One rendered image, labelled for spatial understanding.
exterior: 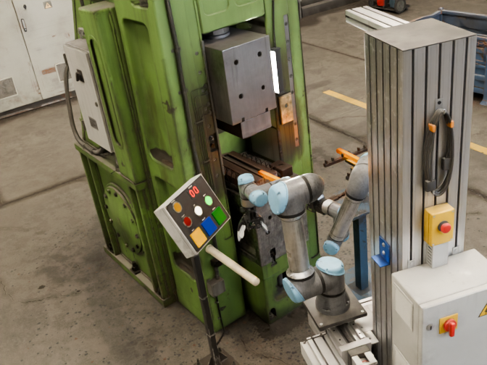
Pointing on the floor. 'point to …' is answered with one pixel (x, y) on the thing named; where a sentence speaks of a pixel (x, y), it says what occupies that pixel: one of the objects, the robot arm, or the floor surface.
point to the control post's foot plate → (217, 359)
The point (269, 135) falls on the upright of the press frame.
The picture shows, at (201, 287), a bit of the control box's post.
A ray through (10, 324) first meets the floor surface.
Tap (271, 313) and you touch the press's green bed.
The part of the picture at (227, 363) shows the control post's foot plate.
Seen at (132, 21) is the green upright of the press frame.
